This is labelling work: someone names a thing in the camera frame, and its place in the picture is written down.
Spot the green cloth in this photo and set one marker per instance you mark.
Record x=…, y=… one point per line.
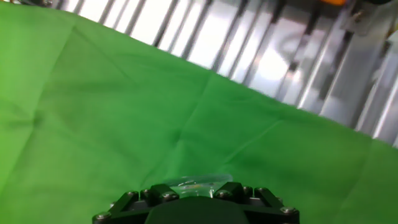
x=93, y=109

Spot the orange box red button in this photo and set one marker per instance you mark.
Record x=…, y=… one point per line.
x=332, y=2

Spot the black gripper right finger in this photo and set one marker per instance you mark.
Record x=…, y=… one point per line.
x=267, y=202

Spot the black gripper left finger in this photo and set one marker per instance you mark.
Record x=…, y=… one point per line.
x=124, y=203

